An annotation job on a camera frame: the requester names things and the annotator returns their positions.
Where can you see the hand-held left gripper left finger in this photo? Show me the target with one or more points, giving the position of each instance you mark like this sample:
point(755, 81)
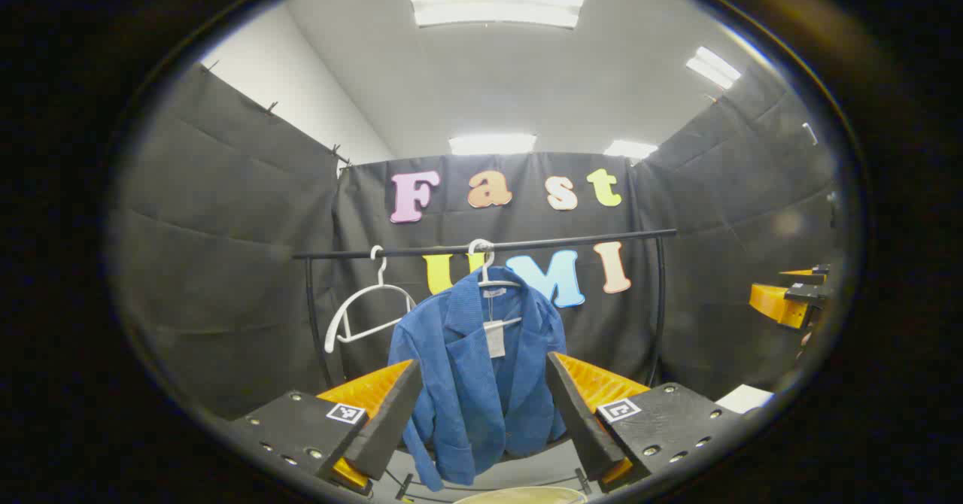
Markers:
point(391, 421)

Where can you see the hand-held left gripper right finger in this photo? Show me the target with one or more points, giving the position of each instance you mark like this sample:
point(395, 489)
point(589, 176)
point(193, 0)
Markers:
point(579, 421)

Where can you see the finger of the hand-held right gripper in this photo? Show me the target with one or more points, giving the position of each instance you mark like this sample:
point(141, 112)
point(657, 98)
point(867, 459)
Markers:
point(805, 293)
point(821, 271)

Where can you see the beige laundry hamper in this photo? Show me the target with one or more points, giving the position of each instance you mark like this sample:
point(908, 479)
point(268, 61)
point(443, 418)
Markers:
point(519, 496)

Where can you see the white plastic clothes hanger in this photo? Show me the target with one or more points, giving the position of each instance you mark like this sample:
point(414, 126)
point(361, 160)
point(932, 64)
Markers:
point(361, 297)
point(485, 263)

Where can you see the black metal clothes rack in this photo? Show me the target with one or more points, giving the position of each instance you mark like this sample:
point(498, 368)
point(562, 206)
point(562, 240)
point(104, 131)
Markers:
point(572, 241)

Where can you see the white drawer cabinet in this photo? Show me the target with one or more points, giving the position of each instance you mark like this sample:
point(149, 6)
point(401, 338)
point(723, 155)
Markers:
point(745, 399)

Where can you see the ceiling light panel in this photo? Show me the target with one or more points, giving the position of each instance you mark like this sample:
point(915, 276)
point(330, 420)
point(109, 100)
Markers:
point(493, 144)
point(496, 4)
point(630, 149)
point(713, 68)

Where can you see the black backdrop cloth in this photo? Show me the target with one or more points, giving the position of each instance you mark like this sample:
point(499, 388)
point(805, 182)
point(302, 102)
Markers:
point(226, 263)

